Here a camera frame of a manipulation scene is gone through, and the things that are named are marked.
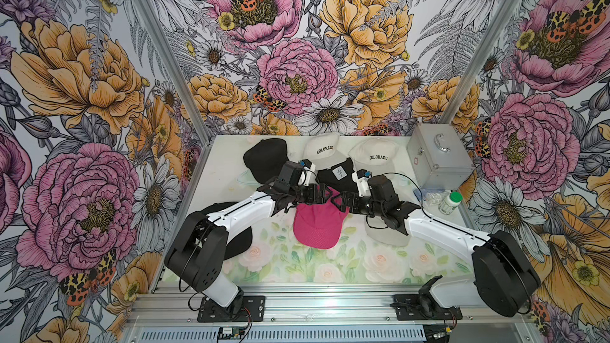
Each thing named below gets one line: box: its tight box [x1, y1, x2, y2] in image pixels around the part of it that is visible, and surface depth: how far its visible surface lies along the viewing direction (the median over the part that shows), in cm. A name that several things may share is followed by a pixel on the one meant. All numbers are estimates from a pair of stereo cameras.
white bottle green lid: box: [438, 191, 464, 216], surface depth 93 cm
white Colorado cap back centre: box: [302, 132, 348, 170], surface depth 113 cm
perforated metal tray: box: [132, 326, 428, 343], surface depth 71 cm
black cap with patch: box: [315, 157, 360, 194], surface depth 104 cm
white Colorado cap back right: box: [347, 138, 400, 178], surface depth 113 cm
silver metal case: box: [406, 123, 475, 191], surface depth 99 cm
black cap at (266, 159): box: [243, 138, 290, 185], surface depth 114 cm
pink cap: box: [293, 184, 350, 250], surface depth 90 cm
